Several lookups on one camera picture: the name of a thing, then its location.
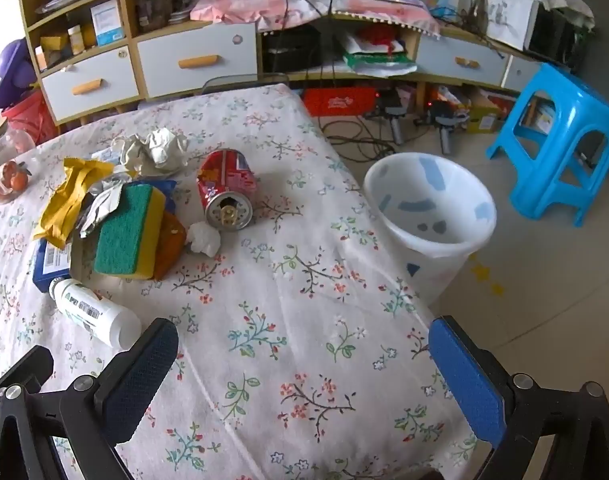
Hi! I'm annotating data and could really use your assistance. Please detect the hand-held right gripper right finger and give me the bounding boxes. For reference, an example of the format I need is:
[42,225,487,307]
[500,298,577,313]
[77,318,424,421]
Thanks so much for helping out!
[427,315,609,480]

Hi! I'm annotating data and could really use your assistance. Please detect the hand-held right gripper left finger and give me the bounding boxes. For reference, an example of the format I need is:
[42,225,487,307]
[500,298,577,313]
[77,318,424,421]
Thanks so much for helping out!
[0,317,180,480]

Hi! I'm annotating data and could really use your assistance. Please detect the white plastic bottle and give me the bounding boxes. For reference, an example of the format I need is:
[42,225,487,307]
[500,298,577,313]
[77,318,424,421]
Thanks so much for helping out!
[48,277,142,348]

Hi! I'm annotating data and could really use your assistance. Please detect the white bin with blue patches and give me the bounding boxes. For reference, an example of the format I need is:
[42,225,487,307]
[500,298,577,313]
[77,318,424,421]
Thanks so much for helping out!
[363,152,497,306]

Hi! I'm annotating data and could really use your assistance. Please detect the dark blue cardboard box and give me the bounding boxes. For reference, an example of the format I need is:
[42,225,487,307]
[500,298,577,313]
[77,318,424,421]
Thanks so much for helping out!
[33,178,178,291]

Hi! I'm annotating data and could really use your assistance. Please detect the green and yellow sponge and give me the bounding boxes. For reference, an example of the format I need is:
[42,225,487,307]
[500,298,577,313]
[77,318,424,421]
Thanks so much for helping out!
[93,183,166,280]

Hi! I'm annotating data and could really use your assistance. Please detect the white tissue ball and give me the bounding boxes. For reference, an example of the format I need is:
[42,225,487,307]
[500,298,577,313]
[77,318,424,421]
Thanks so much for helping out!
[186,223,221,256]

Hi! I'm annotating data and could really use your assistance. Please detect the silver foil wrapper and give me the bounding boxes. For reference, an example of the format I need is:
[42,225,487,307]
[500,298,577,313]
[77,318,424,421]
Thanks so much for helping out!
[79,180,128,238]

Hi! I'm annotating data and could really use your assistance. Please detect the crushed red soda can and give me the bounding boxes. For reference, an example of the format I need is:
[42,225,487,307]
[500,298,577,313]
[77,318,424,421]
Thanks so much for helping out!
[197,148,261,232]

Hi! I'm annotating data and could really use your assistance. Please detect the mandarin orange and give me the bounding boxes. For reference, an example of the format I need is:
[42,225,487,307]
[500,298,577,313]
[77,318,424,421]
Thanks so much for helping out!
[8,162,29,192]

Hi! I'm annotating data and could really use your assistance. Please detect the clear bag of oranges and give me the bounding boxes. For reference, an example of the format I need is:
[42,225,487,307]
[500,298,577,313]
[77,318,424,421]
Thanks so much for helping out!
[0,117,40,206]

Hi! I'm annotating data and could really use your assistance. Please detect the red bag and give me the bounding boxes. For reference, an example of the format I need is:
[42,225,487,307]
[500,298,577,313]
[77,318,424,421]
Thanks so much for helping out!
[2,91,60,148]

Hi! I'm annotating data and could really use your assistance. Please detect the narrow grey cabinet drawer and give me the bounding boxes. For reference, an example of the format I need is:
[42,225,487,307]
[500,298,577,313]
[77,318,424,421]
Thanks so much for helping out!
[40,46,141,123]

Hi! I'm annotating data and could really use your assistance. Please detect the low wooden sideboard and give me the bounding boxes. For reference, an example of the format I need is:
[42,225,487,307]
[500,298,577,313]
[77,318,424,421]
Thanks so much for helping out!
[257,10,545,96]

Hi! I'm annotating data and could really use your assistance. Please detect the blue plastic stool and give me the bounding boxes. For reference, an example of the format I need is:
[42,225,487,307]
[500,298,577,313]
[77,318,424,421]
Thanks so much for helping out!
[485,63,609,227]

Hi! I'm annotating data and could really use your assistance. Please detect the red flat box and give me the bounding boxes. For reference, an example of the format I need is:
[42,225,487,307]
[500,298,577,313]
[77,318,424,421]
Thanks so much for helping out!
[303,87,377,117]

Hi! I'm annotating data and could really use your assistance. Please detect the black chair back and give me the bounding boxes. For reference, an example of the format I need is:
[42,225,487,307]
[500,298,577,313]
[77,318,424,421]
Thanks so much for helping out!
[202,74,290,96]

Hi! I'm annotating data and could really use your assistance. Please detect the short grey sideboard drawer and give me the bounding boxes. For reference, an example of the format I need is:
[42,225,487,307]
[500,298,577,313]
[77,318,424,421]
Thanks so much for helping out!
[501,55,542,92]

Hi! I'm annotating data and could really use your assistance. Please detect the long grey sideboard drawer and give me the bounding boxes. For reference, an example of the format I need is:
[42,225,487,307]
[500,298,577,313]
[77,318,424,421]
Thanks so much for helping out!
[415,35,510,88]

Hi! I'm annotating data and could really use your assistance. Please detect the purple hat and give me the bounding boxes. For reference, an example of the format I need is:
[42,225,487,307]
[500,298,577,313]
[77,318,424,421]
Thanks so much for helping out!
[0,38,39,109]

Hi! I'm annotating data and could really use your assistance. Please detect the pile of red green bags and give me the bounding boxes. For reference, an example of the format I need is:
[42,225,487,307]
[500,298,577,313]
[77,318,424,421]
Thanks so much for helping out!
[341,25,417,78]

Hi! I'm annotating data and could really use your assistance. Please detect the wide grey cabinet drawer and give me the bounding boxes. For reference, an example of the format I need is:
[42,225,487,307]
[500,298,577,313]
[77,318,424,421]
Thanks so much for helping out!
[136,22,259,100]

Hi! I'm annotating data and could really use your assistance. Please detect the wooden shelf cabinet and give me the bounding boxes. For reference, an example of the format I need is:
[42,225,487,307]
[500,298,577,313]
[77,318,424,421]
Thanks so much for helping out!
[17,0,259,126]

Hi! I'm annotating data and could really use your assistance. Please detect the blue and white box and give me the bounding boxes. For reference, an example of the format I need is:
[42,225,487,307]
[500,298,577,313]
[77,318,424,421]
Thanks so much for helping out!
[90,0,124,47]

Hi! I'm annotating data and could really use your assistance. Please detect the black appliance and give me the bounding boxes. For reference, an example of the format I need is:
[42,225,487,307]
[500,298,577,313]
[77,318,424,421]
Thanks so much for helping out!
[527,2,595,68]

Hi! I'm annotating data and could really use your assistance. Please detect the white box with ink drawing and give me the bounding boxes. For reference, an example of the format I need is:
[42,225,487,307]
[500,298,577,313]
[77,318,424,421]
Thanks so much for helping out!
[487,0,540,51]

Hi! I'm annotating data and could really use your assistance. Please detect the pink patterned cloth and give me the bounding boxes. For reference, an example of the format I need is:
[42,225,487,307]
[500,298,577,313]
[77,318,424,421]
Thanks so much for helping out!
[189,0,442,36]

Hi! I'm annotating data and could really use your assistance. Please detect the black device with grey handle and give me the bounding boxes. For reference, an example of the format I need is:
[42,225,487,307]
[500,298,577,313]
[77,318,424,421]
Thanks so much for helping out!
[427,102,470,156]
[374,92,410,146]

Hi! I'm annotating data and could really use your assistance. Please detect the floor cables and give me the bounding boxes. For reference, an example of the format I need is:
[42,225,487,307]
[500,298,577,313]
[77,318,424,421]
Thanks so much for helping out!
[319,115,395,161]

